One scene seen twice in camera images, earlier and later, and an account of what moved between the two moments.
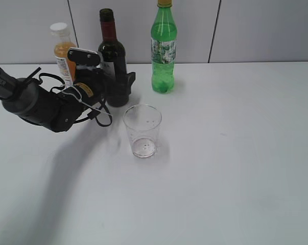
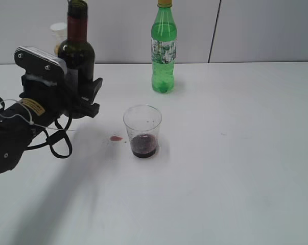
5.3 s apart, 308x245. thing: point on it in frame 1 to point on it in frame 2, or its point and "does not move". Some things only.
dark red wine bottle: (112, 60) to (77, 51)
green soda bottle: (163, 39) does not move
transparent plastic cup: (143, 121) does not move
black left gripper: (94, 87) to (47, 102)
